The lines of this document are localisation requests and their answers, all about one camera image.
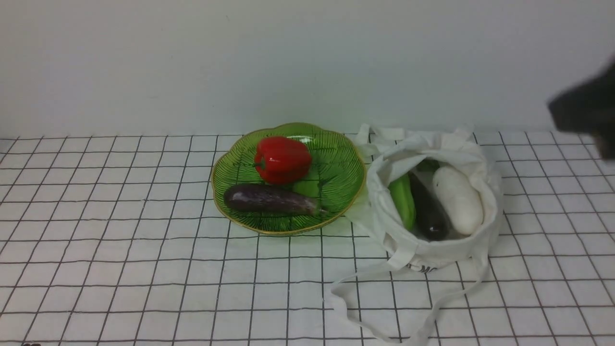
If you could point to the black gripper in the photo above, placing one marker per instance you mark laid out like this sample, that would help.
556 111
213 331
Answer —
588 108

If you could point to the white radish in bag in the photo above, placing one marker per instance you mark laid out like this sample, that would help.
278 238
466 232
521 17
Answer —
459 199

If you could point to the white canvas tote bag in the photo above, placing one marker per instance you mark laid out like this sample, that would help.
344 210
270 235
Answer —
396 151

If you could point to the dark purple eggplant in bag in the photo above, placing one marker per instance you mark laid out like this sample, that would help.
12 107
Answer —
431 221

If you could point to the green glass leaf plate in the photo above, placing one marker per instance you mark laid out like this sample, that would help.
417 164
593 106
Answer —
336 177

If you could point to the red bell pepper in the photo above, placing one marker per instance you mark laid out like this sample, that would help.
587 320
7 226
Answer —
280 160

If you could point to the purple eggplant on plate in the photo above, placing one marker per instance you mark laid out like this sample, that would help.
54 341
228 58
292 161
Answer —
249 197

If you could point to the black and white grid tablecloth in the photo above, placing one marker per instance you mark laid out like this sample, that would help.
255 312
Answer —
116 241

